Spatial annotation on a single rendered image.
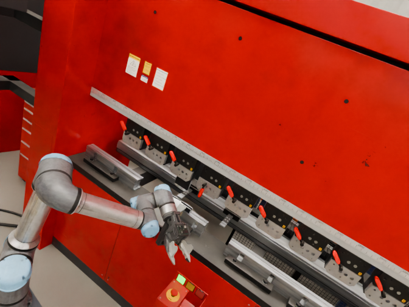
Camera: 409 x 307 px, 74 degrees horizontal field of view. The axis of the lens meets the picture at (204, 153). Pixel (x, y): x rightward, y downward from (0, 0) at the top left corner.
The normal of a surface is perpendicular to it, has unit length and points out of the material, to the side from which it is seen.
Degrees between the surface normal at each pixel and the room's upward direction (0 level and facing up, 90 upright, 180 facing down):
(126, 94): 90
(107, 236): 90
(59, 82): 90
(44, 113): 90
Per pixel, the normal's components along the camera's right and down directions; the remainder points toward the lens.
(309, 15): -0.45, 0.22
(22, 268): 0.38, -0.77
